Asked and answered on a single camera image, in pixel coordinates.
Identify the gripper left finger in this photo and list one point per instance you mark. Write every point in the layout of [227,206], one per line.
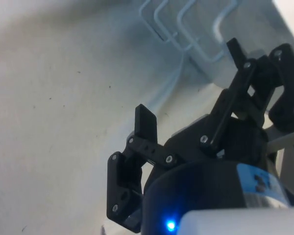
[147,124]

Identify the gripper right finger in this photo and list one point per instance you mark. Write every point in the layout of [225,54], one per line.
[237,84]

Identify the white chest of drawers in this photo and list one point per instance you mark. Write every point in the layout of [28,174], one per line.
[247,22]

